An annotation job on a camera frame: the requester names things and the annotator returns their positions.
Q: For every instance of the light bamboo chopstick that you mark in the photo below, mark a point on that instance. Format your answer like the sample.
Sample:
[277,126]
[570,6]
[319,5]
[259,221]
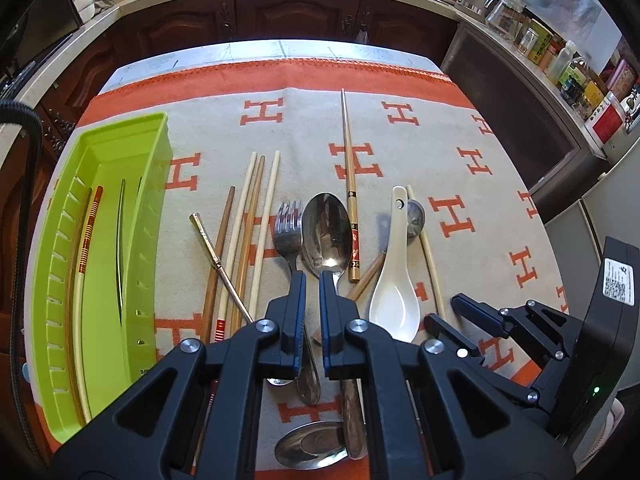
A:
[433,275]

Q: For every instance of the grey metal cabinet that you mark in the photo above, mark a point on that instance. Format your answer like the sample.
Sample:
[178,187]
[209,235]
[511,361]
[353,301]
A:
[515,110]

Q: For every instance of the white bowls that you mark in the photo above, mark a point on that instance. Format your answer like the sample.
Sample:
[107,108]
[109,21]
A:
[85,5]

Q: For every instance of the metal fork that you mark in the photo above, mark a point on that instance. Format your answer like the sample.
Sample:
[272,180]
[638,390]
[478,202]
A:
[287,245]

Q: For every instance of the row of seasoning jars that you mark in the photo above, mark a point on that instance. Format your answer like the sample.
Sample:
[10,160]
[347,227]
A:
[542,45]

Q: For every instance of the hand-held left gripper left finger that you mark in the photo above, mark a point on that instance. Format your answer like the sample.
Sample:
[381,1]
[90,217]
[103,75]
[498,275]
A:
[297,320]

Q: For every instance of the gold metal chopstick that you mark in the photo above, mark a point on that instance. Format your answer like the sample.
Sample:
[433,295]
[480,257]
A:
[206,239]

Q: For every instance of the tan bamboo chopstick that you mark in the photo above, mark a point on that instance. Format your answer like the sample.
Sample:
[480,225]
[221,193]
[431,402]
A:
[248,230]

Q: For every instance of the glass pitcher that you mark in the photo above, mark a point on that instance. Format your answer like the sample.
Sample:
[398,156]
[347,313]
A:
[505,12]

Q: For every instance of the thin metal chopstick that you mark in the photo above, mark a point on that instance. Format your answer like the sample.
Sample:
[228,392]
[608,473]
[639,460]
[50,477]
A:
[122,240]
[119,260]

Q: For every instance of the black glass cooktop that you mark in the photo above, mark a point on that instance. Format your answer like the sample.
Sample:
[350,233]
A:
[30,67]

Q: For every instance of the dark brown wooden chopstick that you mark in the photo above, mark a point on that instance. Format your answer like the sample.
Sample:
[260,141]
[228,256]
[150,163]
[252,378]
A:
[226,220]

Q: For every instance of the clear plastic bag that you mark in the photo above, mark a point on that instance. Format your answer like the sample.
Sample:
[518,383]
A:
[565,5]

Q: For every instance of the small round metal spoon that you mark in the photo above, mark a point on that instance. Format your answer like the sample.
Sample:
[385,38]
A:
[416,217]

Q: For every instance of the patterned wooden chopstick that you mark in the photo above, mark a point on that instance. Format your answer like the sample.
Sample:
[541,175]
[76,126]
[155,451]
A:
[353,230]

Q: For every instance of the blue round cabinet knob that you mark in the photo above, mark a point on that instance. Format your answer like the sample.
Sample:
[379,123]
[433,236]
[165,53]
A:
[25,372]

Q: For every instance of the green plastic utensil tray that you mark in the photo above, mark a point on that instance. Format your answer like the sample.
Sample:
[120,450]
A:
[102,345]

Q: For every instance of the white refrigerator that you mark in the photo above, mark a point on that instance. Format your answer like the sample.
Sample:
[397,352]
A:
[590,200]

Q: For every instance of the orange printed blanket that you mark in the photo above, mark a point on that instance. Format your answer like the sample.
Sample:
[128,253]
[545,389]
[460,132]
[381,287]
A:
[300,125]

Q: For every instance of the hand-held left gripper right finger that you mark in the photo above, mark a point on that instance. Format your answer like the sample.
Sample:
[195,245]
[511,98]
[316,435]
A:
[329,320]

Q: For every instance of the steel splash panel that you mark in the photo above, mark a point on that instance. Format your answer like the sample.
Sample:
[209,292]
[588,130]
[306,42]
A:
[50,15]

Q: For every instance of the cream white chopstick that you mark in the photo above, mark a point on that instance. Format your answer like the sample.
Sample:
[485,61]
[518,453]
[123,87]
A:
[265,230]

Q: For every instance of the white ceramic spoon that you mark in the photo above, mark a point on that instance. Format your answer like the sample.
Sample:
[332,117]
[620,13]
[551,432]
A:
[395,305]

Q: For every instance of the large metal spoon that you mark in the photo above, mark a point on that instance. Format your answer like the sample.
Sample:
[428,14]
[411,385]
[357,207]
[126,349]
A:
[327,235]

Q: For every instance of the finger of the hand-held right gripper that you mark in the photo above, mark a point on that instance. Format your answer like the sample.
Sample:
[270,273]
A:
[472,309]
[435,324]

